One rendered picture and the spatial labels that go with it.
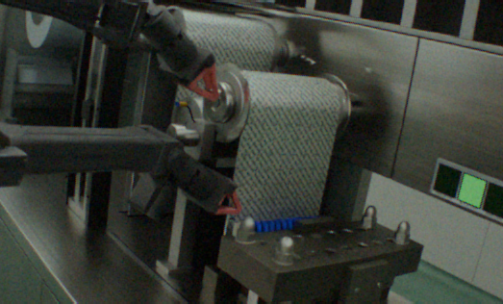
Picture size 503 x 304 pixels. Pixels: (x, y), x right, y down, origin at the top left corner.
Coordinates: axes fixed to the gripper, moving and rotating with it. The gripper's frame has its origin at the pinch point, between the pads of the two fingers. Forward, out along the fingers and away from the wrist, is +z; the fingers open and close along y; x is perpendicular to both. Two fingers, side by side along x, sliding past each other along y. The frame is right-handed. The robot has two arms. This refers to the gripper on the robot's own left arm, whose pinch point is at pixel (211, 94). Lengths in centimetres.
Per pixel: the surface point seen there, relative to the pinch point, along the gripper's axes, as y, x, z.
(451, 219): -105, 106, 264
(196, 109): -11.0, -1.0, 7.0
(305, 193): 5.6, 1.1, 28.9
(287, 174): 5.5, 0.5, 21.6
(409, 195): -143, 108, 262
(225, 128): 1.1, -2.2, 6.6
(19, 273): -36, -54, 17
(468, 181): 34, 19, 32
